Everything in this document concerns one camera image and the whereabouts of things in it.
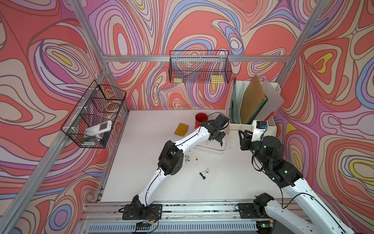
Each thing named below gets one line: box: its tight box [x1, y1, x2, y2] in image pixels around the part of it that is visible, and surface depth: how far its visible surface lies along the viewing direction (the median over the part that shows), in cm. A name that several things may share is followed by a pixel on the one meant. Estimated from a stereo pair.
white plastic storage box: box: [193, 124, 231, 153], surface depth 95 cm
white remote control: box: [84, 120, 113, 137], surface depth 70 cm
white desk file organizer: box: [225, 80, 282, 137], surface depth 101 cm
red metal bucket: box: [194, 112, 208, 130], surface depth 103 cm
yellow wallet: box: [173, 122, 189, 137], surface depth 110 cm
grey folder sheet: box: [254, 79, 285, 121], surface depth 90 cm
